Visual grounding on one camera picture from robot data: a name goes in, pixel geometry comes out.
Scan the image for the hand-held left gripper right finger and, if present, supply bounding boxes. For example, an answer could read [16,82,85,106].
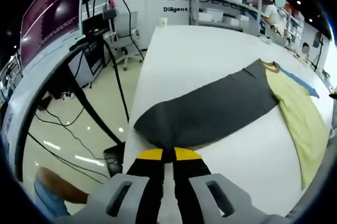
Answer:
[172,147,290,224]

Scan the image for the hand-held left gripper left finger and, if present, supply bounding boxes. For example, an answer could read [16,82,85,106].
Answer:
[54,148,166,224]

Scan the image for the yellow blue grey garment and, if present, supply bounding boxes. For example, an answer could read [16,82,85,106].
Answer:
[133,59,330,190]

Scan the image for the black floor plate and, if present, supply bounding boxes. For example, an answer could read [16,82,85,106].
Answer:
[103,143,125,175]

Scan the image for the black desk leg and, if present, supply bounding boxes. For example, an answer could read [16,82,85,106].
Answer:
[67,42,126,145]

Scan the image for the person's own legs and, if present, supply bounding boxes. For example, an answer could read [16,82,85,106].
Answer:
[34,167,89,218]

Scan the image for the white power strip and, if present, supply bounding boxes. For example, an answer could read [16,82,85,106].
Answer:
[54,91,76,101]

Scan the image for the dark office desk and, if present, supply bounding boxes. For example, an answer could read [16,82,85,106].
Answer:
[67,41,107,89]

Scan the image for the white office chair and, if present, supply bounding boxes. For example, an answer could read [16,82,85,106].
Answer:
[107,11,145,71]

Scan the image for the white curved desk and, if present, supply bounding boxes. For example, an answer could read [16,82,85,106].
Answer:
[0,33,89,182]

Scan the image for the stand with hanging bag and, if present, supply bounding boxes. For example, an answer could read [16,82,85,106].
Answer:
[101,0,118,40]

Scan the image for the large curved monitor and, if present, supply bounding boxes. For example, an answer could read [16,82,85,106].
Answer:
[19,0,87,68]

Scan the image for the black tripod stand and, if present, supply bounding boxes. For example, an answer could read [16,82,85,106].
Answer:
[309,31,326,73]

